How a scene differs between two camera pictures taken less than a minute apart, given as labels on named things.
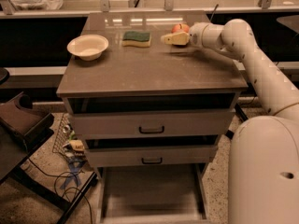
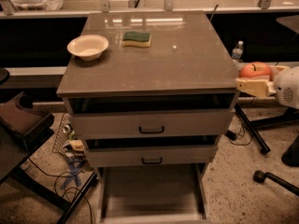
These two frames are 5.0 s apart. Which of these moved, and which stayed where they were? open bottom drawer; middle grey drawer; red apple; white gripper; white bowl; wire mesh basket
Moved: red apple; white gripper
Stayed: wire mesh basket; open bottom drawer; white bowl; middle grey drawer
